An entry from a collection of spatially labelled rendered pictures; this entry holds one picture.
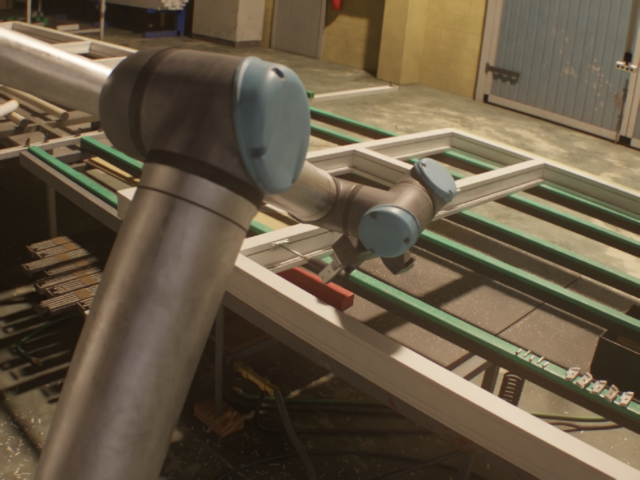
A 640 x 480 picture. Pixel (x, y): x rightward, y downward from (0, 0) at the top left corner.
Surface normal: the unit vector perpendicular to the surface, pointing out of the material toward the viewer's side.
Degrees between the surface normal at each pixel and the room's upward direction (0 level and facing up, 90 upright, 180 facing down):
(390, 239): 100
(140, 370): 64
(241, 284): 90
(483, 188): 90
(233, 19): 90
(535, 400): 0
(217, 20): 90
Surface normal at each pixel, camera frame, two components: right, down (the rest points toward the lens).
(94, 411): -0.11, -0.23
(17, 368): 0.10, -0.92
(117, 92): -0.58, -0.07
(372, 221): -0.40, 0.47
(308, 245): 0.71, 0.33
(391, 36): -0.68, 0.22
